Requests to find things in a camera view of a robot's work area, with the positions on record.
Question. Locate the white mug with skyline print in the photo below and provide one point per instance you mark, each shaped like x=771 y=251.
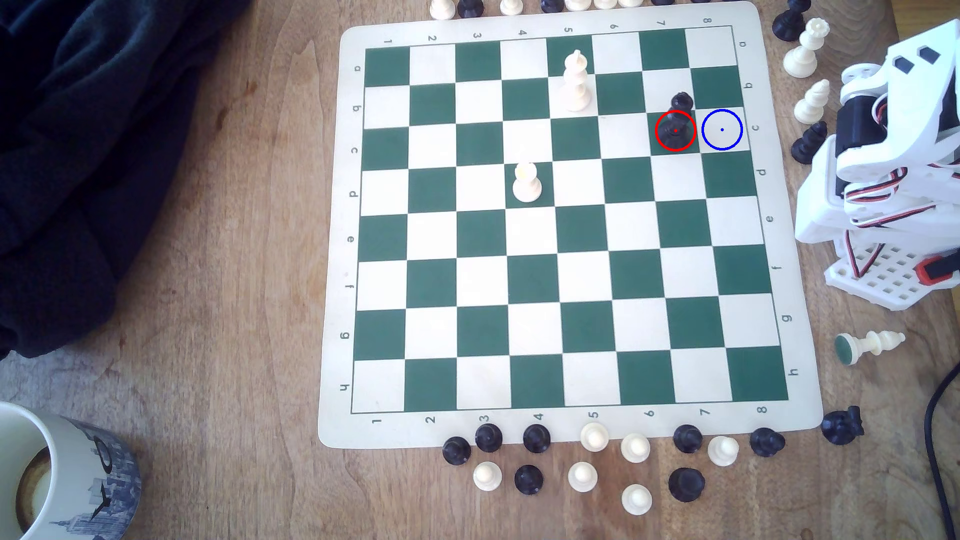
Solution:
x=82 y=465

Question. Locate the black chess pawn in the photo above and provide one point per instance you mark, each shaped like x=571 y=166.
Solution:
x=529 y=479
x=685 y=484
x=488 y=437
x=456 y=451
x=687 y=438
x=679 y=124
x=766 y=442
x=536 y=438

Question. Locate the white chess pawn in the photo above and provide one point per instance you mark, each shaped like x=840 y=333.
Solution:
x=637 y=499
x=487 y=475
x=594 y=436
x=527 y=186
x=583 y=476
x=635 y=448
x=723 y=451

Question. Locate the black chess bishop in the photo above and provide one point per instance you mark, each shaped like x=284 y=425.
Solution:
x=808 y=144

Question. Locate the white gridded robot base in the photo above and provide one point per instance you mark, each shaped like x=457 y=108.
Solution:
x=889 y=281

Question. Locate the white chess queen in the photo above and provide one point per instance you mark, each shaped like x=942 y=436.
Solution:
x=804 y=54

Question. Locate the black chess piece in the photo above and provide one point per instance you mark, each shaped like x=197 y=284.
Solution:
x=789 y=24
x=470 y=6
x=552 y=4

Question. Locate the dark navy cloth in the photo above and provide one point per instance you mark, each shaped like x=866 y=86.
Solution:
x=82 y=150

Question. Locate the white chess piece green felt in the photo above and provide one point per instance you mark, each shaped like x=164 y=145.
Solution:
x=870 y=345

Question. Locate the tall white chess king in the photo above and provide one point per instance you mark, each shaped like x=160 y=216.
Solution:
x=576 y=82

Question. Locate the green white chess board mat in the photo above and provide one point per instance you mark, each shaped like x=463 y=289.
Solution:
x=525 y=300

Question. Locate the black chess knight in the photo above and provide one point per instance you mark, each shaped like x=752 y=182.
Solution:
x=841 y=426

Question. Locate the white chess bishop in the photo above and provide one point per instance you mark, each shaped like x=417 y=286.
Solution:
x=812 y=103

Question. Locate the round wooden object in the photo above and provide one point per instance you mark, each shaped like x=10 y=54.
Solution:
x=855 y=21

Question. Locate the red black clamp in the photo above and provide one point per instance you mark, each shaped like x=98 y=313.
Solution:
x=934 y=271

